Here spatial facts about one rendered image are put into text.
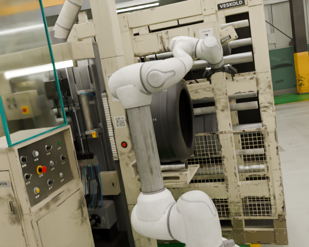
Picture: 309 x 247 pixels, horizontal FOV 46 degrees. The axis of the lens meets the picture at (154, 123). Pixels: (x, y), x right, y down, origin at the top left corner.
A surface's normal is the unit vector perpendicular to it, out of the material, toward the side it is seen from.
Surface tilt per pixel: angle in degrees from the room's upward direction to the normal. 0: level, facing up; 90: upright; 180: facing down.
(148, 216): 83
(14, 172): 90
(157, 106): 61
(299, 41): 90
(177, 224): 83
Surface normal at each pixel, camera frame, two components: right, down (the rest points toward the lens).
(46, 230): 0.94, -0.10
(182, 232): -0.55, 0.22
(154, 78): -0.32, 0.31
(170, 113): 0.38, -0.15
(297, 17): -0.09, 0.18
